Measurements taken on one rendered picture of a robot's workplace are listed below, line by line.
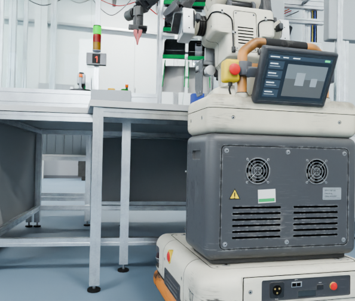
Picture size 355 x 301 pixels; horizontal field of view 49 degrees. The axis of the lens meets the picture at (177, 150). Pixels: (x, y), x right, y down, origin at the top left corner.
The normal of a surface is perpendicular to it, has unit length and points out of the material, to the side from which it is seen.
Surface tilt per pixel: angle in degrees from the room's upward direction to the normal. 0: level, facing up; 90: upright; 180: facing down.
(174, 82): 45
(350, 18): 90
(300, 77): 115
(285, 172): 90
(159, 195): 90
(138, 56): 90
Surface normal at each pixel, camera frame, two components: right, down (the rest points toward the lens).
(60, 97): 0.14, -0.01
